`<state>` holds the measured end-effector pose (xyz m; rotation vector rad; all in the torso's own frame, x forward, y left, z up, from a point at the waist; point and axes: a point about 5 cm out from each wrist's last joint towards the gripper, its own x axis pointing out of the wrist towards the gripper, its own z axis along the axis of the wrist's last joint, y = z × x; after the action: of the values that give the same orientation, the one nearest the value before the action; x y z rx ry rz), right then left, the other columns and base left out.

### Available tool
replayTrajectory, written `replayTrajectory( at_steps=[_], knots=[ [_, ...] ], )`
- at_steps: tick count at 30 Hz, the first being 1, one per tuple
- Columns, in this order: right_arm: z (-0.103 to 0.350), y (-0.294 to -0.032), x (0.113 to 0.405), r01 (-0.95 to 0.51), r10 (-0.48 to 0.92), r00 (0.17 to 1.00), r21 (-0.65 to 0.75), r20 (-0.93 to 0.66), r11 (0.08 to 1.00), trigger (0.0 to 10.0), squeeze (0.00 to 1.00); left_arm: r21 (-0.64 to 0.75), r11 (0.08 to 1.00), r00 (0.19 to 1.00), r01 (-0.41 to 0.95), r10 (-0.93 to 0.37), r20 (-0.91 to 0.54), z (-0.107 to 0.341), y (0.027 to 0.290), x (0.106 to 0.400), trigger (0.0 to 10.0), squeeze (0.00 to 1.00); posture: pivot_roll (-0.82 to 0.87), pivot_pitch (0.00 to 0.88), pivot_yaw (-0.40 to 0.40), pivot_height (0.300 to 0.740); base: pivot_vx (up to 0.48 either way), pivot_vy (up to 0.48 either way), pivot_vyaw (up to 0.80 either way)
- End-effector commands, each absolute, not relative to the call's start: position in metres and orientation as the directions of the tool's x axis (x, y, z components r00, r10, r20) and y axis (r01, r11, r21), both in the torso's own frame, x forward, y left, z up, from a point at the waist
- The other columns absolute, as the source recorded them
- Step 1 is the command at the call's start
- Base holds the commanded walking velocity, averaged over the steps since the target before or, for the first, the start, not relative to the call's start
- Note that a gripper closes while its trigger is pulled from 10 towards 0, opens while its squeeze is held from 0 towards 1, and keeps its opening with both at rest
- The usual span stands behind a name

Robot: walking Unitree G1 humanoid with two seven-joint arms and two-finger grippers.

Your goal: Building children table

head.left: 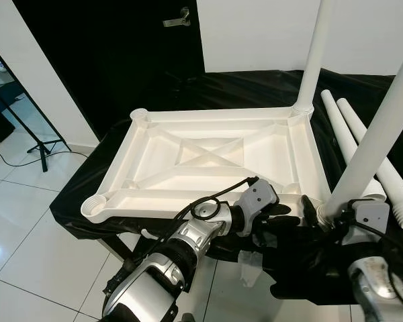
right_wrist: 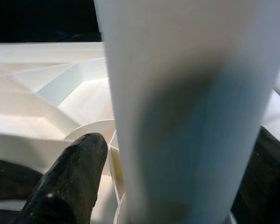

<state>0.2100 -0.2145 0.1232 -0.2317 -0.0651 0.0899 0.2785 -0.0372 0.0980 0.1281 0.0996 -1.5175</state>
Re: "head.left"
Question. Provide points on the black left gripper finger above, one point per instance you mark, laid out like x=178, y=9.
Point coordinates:
x=282, y=215

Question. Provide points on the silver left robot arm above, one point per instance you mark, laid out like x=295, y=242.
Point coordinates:
x=161, y=268

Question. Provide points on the black work table leg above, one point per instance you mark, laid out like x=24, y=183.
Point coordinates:
x=119, y=247

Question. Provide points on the black shiny table cover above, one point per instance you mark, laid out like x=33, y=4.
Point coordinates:
x=80, y=194

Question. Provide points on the black tripod stand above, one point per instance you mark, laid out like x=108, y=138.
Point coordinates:
x=43, y=144

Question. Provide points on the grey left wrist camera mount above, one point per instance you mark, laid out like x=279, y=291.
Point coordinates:
x=260, y=200

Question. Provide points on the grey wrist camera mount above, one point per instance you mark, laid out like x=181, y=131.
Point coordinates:
x=260, y=200
x=366, y=218

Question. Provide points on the white work table frame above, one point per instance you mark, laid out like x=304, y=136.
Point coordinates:
x=250, y=261

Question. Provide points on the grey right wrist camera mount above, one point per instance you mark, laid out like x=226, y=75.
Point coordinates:
x=366, y=218

